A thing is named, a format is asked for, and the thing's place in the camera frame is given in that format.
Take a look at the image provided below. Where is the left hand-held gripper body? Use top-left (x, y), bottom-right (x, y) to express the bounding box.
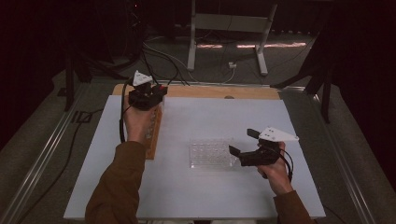
top-left (128, 70), bottom-right (164, 112)

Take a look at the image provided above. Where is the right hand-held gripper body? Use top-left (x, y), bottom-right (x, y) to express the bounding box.
top-left (238, 126), bottom-right (300, 167)

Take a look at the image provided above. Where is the wooden tube rack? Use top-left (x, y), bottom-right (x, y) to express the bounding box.
top-left (143, 94), bottom-right (165, 161)

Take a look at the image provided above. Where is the person's left hand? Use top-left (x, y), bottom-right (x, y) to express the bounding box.
top-left (122, 95), bottom-right (156, 145)

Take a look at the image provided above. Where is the person's right hand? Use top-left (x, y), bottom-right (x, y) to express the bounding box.
top-left (257, 141), bottom-right (295, 197)

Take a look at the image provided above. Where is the black tripod stand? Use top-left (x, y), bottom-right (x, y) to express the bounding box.
top-left (57, 46), bottom-right (129, 112)
top-left (270, 31), bottom-right (335, 124)

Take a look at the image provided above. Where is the grey metal stand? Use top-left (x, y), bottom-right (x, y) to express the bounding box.
top-left (186, 0), bottom-right (278, 77)

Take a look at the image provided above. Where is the bundle of black floor cables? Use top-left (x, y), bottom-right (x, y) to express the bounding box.
top-left (141, 43), bottom-right (191, 87)

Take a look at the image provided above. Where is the right hand-held gripper cable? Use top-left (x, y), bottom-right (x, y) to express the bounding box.
top-left (274, 145), bottom-right (295, 183)

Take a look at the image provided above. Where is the hand-held gripper cable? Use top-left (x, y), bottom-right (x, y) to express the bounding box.
top-left (274, 145), bottom-right (295, 183)
top-left (119, 78), bottom-right (135, 144)

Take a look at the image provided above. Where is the left hand-held gripper cable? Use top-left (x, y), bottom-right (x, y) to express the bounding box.
top-left (119, 78), bottom-right (135, 144)

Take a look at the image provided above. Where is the white floor cable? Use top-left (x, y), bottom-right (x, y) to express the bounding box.
top-left (186, 66), bottom-right (236, 85)

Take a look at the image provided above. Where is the metal floor rail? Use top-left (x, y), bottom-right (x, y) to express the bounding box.
top-left (0, 83), bottom-right (92, 224)
top-left (311, 92), bottom-right (378, 224)

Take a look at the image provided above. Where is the long black floor cable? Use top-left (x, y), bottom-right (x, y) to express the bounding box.
top-left (15, 107), bottom-right (105, 224)

